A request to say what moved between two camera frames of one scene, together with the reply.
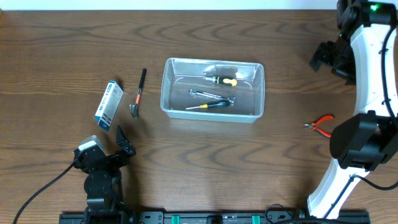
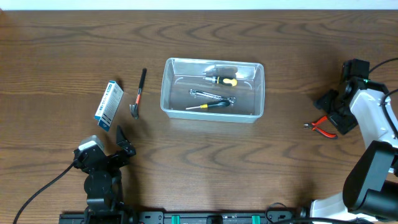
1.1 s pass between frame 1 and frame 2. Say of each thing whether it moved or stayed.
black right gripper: moved
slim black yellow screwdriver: stayed
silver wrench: stayed
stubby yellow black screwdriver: stayed
